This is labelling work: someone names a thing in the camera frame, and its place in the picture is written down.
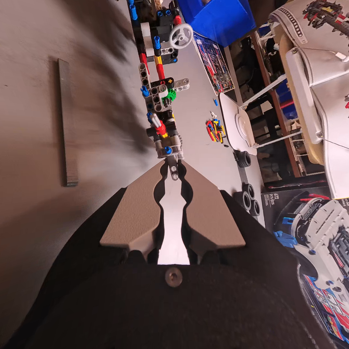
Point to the blue plastic bin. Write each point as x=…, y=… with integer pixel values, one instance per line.
x=218, y=16

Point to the long grey lego beam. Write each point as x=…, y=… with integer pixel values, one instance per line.
x=68, y=122

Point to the pile of small lego pins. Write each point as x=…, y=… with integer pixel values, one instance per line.
x=215, y=131

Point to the small white lego pin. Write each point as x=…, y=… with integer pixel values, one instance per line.
x=213, y=114

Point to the lego set box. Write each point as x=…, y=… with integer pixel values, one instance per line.
x=313, y=245

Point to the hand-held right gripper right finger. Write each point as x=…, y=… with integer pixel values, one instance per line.
x=215, y=218

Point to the black rubber lego tire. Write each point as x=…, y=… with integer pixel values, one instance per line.
x=241, y=201
x=256, y=210
x=243, y=160
x=250, y=189

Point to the lego car chassis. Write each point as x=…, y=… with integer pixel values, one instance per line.
x=160, y=101

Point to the wooden shelf rack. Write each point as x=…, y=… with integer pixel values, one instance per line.
x=276, y=106

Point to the black Lego tyres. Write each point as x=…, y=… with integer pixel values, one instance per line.
x=244, y=176

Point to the lego instruction booklet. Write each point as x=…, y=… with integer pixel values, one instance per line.
x=321, y=35
x=215, y=68

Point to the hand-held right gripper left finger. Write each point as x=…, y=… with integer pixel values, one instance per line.
x=128, y=215

